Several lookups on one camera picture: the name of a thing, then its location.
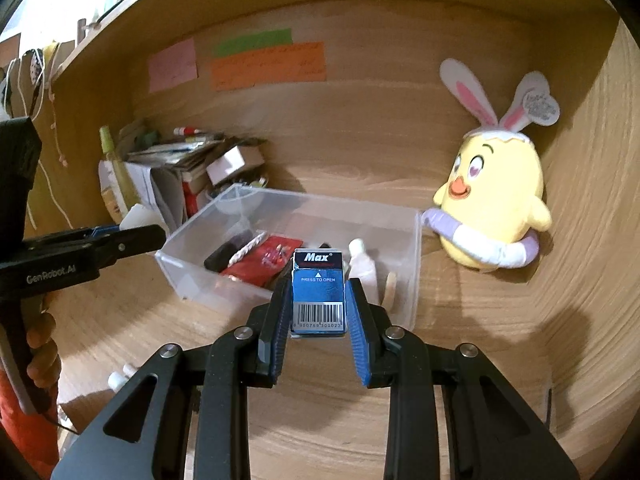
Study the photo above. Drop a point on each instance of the green sticky note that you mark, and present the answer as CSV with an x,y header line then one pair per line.
x,y
252,42

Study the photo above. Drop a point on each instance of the small white cardboard box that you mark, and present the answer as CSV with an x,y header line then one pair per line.
x,y
235,162

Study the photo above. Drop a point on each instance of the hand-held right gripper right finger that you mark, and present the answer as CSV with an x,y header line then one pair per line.
x,y
360,340

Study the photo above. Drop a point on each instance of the pink sticky note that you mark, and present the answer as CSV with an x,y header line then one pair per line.
x,y
172,65

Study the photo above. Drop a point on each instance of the person's left forearm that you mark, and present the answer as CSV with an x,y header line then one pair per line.
x,y
15,410

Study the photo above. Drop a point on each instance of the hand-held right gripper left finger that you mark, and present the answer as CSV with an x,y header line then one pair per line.
x,y
280,340

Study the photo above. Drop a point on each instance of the dark green bottle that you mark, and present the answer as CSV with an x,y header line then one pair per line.
x,y
225,255

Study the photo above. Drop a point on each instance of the yellow-green bottle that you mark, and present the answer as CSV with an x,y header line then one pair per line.
x,y
117,170

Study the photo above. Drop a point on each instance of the orange sticky note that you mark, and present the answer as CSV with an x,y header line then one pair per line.
x,y
270,67

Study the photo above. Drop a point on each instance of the pile of papers and booklets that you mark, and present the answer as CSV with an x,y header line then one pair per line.
x,y
170,157

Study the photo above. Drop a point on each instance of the red foil packet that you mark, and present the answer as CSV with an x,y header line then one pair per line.
x,y
260,265

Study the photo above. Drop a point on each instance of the clear plastic storage bin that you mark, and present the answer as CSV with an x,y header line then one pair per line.
x,y
210,280

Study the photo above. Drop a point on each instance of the clear plastic funnel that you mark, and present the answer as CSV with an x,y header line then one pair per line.
x,y
239,204

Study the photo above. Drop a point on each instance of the person's left hand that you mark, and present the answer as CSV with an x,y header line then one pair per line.
x,y
46,355

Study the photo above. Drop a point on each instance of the blue staple box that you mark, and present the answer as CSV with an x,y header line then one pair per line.
x,y
318,290

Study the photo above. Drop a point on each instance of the small white capped bottle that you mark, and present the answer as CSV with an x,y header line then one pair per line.
x,y
122,376

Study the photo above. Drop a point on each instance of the yellow chick plush toy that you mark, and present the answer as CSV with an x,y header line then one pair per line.
x,y
492,200

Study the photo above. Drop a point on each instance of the pink tube with white cap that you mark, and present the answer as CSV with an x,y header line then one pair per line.
x,y
362,267

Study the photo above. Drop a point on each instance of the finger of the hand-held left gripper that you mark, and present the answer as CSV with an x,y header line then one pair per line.
x,y
130,241

